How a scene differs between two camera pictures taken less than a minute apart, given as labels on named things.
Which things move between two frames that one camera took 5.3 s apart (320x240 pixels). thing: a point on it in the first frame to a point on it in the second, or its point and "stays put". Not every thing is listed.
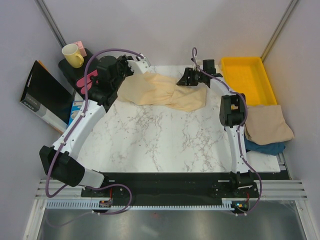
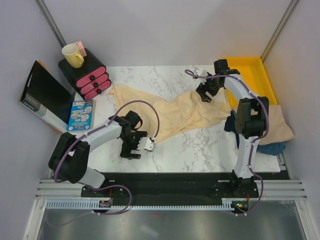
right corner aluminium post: [278, 30] stays put
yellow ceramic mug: [69, 51] stays put
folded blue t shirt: [274, 149] stays put
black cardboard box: [48, 98] stays put
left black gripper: [123, 60] to [125, 152]
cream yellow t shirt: [152, 88] to [161, 116]
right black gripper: [184, 81] to [202, 88]
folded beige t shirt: [265, 125] stays put
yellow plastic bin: [247, 75] stays put
